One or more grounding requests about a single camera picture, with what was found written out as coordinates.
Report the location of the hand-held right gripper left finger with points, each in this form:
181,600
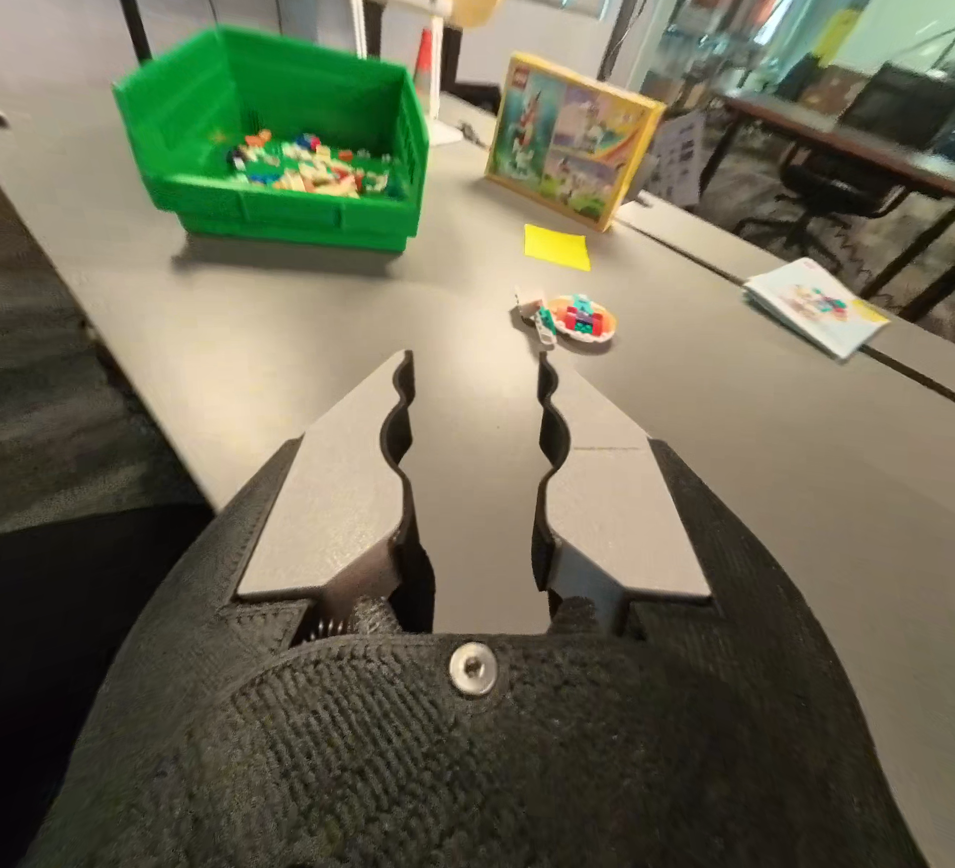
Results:
328,510

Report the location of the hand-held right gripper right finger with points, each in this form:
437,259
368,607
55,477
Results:
619,510

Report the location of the round rainbow brick plate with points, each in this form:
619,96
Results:
586,322

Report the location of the white brick assembly teal brick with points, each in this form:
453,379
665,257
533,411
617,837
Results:
539,316

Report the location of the pile of toy bricks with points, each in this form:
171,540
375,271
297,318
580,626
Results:
313,166

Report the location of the green plastic bin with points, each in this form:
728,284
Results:
186,107

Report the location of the colourful toy set box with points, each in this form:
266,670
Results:
567,137

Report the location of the yellow sticky note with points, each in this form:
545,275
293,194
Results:
556,247

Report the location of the instruction booklet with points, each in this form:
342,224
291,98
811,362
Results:
817,308

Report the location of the person's leg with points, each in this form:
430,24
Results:
60,622

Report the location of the printed white paper sheet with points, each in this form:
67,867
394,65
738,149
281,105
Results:
675,159

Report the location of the black office chair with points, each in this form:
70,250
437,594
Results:
835,189

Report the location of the dark wooden desk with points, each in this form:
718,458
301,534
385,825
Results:
843,133

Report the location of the orange traffic cone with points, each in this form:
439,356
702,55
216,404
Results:
425,73

